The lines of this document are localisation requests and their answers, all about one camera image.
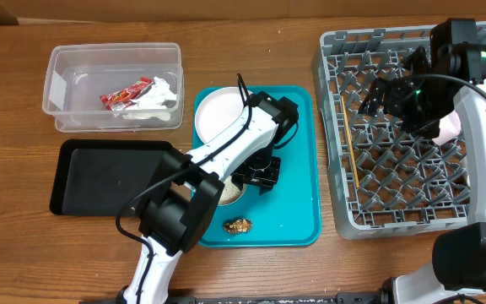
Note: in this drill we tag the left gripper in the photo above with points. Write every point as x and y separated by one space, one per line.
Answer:
268 178

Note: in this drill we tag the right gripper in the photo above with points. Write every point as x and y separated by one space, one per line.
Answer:
397 89

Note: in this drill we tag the grey bowl with rice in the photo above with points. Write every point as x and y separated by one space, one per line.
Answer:
231 192

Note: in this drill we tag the pink bowl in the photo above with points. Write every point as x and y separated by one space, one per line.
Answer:
449 128

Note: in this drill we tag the brown food scrap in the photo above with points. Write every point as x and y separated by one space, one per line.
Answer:
238 226

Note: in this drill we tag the wooden chopstick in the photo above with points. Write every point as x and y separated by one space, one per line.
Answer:
349 143

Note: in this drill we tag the white round plate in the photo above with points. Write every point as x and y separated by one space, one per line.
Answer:
220 115

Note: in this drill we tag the white napkin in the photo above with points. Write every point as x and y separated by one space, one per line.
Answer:
155 102

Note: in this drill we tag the red snack wrapper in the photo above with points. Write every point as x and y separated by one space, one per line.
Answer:
122 99

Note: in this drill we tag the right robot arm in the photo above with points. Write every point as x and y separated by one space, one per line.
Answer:
448 76

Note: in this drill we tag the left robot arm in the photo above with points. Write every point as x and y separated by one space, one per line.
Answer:
179 203

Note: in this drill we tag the grey dishwasher rack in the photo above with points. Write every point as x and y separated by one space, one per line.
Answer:
407 184

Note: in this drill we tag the teal serving tray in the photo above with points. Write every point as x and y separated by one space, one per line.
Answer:
290 214

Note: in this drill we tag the black tray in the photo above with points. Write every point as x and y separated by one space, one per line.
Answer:
95 177

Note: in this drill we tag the clear plastic bin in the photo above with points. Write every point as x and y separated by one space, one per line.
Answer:
77 75

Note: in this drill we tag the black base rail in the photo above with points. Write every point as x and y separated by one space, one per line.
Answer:
339 298

